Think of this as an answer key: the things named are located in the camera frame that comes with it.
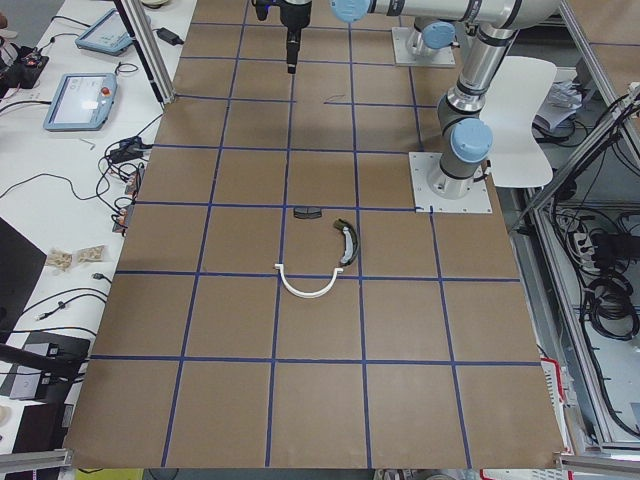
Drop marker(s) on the olive brake shoe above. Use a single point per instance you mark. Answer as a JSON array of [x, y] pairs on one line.
[[351, 239]]

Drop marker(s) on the far blue teach pendant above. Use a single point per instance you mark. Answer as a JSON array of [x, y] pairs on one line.
[[108, 35]]

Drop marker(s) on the white chair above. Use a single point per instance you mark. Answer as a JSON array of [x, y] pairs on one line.
[[515, 95]]

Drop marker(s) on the near blue teach pendant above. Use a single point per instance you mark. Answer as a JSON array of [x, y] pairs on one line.
[[82, 102]]

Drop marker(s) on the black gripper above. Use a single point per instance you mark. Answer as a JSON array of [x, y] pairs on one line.
[[291, 17]]

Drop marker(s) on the black power adapter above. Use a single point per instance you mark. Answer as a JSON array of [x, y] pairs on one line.
[[169, 36]]

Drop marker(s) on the aluminium frame post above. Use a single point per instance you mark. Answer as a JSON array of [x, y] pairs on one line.
[[138, 27]]

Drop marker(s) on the blue teach pendant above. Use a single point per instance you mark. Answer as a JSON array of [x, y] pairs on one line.
[[82, 102], [108, 35]]

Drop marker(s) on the black brake pad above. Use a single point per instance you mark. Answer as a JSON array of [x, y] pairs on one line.
[[307, 212]]

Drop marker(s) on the white curved plastic bracket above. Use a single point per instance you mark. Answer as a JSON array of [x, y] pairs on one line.
[[309, 288]]

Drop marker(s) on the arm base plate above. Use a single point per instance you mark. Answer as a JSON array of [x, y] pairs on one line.
[[435, 192], [442, 59]]

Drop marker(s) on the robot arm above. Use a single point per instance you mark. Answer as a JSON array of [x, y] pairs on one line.
[[468, 139], [429, 35]]

